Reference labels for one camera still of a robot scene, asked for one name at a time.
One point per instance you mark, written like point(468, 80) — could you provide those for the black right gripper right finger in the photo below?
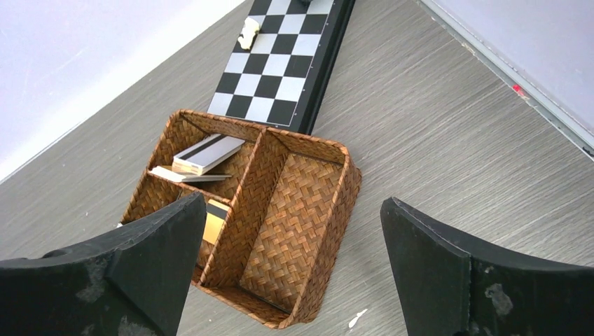
point(453, 283)

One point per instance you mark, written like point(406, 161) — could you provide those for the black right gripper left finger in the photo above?
point(132, 280)

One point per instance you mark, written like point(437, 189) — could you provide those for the gold black-striped card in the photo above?
point(216, 216)

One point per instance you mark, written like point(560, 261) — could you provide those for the flat white card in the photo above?
point(168, 173)

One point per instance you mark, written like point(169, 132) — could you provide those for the white striped card stack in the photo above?
point(208, 153)

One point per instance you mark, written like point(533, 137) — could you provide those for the woven wicker divided basket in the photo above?
point(289, 197)

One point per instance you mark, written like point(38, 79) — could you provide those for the black white chessboard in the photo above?
point(282, 79)

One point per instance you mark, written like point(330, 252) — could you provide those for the white chess piece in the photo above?
point(249, 31)

